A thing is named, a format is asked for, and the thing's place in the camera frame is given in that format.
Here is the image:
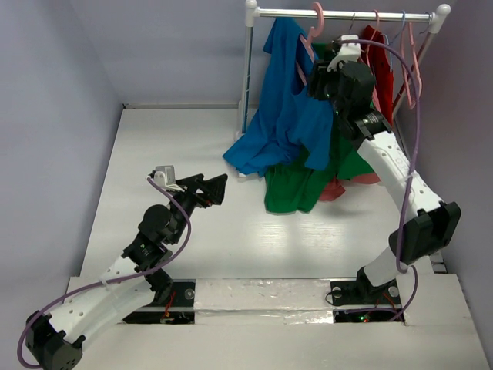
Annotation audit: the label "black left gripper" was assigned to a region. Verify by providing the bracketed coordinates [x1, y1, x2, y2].
[166, 173, 226, 244]

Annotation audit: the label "pink plastic hanger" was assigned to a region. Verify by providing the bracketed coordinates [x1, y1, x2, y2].
[295, 2, 327, 88]

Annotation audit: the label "blue t-shirt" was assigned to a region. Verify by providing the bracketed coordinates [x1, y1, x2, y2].
[223, 18, 333, 176]

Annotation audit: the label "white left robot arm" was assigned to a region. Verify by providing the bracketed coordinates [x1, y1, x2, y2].
[17, 170, 228, 369]

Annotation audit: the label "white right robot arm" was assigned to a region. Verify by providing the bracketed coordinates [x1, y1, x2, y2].
[307, 60, 461, 302]

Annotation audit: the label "red t-shirt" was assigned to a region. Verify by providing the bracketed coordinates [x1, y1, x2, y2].
[361, 44, 394, 125]

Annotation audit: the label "pink hanger on rack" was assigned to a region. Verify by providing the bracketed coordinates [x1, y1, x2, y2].
[398, 22, 424, 111]

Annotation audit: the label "green t-shirt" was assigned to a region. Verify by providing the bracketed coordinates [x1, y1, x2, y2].
[263, 42, 381, 215]

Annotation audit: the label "pink t-shirt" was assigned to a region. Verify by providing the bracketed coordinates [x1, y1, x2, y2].
[319, 113, 380, 201]

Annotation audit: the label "white clothes rack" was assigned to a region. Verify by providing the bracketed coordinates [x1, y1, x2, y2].
[234, 0, 451, 178]

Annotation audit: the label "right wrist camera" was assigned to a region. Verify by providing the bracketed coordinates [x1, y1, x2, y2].
[327, 35, 361, 72]

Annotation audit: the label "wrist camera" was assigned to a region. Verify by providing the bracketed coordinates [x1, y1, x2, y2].
[327, 35, 361, 72]
[148, 165, 184, 192]

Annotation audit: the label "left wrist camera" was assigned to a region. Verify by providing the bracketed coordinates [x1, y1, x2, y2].
[148, 165, 184, 192]

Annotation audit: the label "blue wire hanger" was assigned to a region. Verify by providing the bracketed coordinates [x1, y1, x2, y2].
[387, 10, 406, 72]

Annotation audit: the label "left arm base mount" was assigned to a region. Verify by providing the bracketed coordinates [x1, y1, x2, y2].
[122, 271, 196, 325]

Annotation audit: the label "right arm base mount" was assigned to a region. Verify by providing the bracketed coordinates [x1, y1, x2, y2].
[324, 267, 405, 323]

